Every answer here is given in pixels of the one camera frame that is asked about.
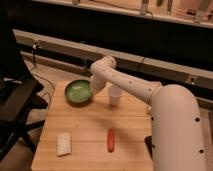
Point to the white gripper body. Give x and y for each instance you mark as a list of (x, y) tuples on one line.
[(97, 83)]

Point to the green ceramic bowl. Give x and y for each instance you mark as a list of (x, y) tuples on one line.
[(78, 92)]

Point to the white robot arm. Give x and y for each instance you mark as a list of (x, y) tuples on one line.
[(176, 124)]

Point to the white paper cup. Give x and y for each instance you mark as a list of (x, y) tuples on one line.
[(114, 94)]

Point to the orange carrot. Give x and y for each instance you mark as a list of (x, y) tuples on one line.
[(110, 140)]

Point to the white folded cloth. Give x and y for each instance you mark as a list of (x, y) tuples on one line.
[(63, 144)]

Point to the black office chair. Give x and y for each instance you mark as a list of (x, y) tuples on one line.
[(18, 92)]

